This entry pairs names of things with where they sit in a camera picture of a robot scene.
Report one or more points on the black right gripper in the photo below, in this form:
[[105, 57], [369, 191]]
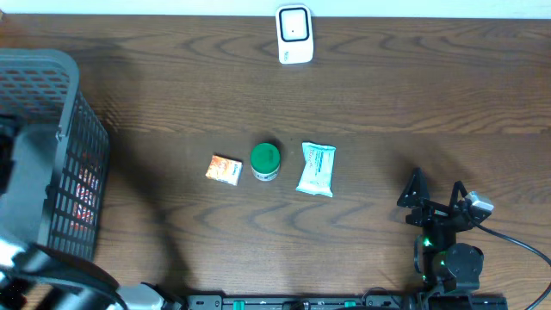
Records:
[[434, 212]]

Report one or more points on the red candy bar wrapper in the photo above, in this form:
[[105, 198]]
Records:
[[85, 207]]

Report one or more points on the teal wipes packet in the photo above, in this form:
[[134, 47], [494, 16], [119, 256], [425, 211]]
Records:
[[317, 173]]

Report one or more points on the green lid jar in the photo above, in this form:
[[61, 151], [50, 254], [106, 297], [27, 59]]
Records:
[[265, 162]]

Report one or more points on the orange small box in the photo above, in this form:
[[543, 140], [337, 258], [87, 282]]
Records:
[[224, 170]]

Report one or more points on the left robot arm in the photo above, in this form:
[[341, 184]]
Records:
[[76, 283]]

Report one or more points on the white barcode scanner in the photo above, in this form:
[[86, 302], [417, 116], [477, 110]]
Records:
[[294, 34]]

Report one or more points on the grey plastic basket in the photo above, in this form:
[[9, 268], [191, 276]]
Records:
[[41, 87]]

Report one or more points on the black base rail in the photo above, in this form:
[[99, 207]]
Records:
[[374, 301]]

